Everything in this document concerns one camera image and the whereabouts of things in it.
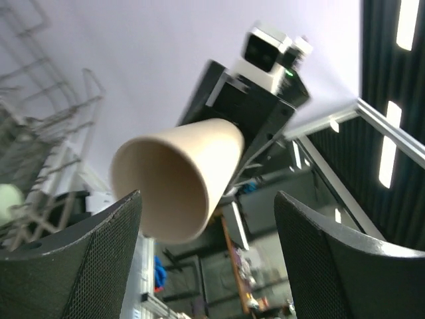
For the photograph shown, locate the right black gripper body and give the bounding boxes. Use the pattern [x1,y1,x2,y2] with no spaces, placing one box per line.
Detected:
[177,60,310,185]

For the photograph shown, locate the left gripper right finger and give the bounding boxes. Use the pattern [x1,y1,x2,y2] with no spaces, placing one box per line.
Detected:
[274,191,424,318]

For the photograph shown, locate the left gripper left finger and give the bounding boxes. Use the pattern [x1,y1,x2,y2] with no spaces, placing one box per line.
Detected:
[1,191,141,318]

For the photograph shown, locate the beige paper cup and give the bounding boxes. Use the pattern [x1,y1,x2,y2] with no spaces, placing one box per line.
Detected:
[110,118,244,244]

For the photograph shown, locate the pale green cup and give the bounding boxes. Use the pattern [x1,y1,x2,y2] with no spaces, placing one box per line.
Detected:
[0,183,25,226]

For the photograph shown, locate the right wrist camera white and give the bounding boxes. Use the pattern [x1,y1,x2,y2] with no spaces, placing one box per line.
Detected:
[230,21,313,94]

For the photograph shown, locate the grey wire dish rack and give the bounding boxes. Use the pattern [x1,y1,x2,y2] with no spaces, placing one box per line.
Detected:
[1,1,106,251]

